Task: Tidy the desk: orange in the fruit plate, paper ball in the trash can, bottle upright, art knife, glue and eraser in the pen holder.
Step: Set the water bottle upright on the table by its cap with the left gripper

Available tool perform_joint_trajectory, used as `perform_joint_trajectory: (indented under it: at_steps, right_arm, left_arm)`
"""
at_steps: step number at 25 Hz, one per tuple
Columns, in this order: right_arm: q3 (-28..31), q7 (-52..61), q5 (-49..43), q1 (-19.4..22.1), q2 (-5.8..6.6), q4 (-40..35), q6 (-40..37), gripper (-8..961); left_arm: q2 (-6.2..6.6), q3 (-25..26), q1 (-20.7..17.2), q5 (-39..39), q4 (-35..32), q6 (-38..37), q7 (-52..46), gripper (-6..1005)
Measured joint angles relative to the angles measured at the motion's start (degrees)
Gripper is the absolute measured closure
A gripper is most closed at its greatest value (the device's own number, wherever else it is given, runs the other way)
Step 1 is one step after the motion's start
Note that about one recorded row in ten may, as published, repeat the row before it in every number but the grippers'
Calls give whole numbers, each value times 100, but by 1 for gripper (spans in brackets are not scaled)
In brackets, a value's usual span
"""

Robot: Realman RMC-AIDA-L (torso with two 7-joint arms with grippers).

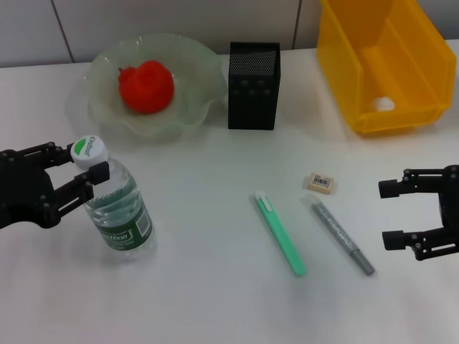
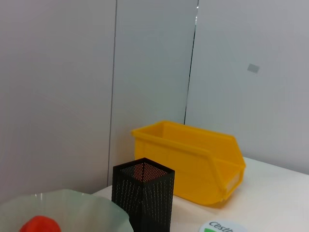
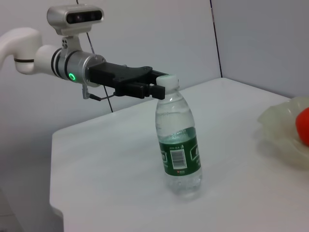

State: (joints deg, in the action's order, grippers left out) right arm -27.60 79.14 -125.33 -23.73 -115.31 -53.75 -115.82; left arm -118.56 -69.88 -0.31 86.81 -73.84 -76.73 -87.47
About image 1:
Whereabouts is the grey marker pen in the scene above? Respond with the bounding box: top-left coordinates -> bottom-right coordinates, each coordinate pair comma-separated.
303,194 -> 376,277

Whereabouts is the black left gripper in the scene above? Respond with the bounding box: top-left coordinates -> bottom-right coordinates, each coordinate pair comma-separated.
0,142 -> 110,229

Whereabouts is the mint green pen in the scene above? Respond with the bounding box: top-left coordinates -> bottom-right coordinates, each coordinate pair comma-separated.
253,191 -> 307,277

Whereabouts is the clear green-label water bottle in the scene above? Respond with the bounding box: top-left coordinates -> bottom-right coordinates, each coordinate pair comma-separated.
70,135 -> 154,259

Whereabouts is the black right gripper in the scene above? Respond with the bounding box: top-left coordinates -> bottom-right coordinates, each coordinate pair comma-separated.
378,164 -> 459,262

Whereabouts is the green glass fruit plate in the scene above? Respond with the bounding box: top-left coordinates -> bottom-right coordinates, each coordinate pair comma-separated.
82,32 -> 229,144

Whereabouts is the yellow plastic bin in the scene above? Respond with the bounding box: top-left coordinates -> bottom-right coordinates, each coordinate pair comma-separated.
316,0 -> 458,139

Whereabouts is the black mesh pen holder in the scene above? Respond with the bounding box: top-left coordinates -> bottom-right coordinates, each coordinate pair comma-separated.
227,41 -> 282,130

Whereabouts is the white paper ball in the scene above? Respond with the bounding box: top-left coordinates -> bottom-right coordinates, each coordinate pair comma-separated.
370,96 -> 395,111

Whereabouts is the beige eraser with barcode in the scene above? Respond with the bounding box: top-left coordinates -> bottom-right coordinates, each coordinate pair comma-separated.
307,172 -> 338,195

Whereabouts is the red tomato toy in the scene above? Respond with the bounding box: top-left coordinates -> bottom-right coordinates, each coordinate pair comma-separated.
118,59 -> 176,115

